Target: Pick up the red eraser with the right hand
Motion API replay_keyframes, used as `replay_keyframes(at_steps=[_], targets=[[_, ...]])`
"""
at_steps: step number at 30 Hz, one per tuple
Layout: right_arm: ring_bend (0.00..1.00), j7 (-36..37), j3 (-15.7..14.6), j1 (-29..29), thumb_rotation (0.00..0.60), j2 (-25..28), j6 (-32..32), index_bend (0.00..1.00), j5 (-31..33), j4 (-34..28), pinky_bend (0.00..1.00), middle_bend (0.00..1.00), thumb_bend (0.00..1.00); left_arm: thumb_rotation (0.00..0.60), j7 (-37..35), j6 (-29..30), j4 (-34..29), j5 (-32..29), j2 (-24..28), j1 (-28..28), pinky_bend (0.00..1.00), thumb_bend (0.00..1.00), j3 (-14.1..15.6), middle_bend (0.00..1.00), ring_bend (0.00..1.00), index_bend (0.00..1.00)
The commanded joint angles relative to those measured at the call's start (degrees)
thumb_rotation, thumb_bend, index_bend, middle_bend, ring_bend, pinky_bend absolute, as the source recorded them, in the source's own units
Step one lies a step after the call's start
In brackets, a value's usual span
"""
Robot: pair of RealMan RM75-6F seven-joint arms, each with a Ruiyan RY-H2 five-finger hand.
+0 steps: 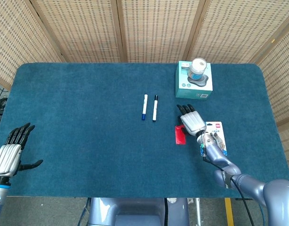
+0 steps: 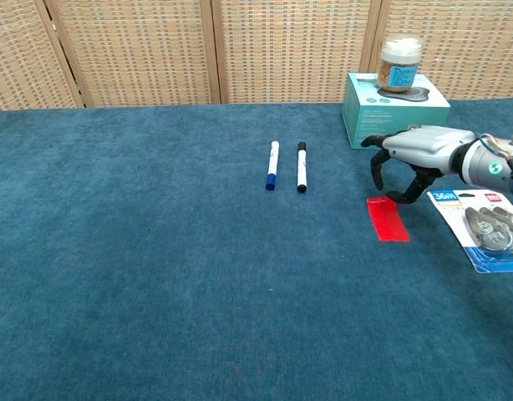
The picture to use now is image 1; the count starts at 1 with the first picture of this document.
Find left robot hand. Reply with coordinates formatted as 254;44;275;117
0;122;44;178

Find robot torso base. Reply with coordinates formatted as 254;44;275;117
80;197;201;226

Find clear jar with white lid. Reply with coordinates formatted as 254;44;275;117
189;58;208;81

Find blister pack of hooks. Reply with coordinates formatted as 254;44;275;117
199;121;229;157

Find teal product box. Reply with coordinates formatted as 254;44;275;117
175;60;214;100

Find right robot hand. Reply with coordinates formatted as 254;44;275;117
176;104;208;137

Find red packet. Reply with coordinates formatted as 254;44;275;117
174;124;187;145

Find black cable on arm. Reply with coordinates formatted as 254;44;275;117
201;141;256;226

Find blue table mat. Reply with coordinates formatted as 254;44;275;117
0;62;289;199

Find black-capped white marker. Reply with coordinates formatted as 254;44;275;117
152;95;159;122

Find blue-capped white marker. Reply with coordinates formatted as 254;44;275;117
141;94;149;121

